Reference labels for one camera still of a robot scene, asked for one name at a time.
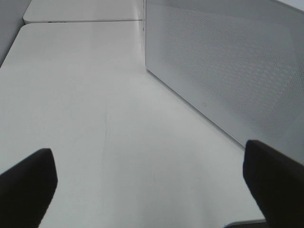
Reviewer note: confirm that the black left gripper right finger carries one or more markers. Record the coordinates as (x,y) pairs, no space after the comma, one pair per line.
(276,183)

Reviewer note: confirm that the white microwave door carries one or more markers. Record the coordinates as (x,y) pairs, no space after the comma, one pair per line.
(239,62)

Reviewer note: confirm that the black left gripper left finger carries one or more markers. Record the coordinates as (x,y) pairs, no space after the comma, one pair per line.
(27,189)

